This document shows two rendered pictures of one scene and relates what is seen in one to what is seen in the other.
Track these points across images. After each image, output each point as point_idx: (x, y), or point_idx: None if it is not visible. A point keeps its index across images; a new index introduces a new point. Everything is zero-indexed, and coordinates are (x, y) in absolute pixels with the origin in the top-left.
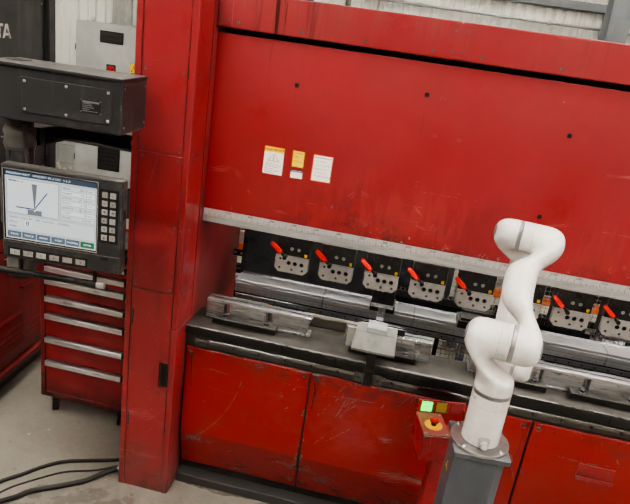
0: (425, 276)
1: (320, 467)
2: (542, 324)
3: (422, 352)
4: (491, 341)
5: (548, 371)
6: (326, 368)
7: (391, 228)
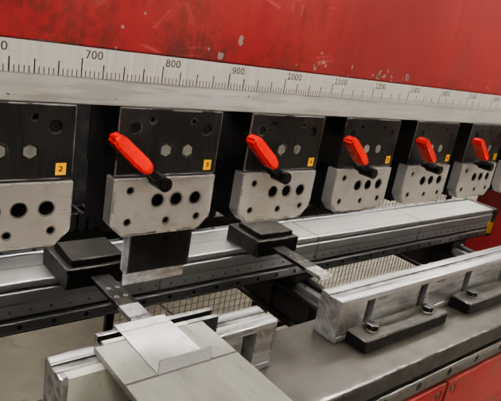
0: (276, 153)
1: None
2: None
3: (258, 349)
4: None
5: (433, 282)
6: None
7: (191, 7)
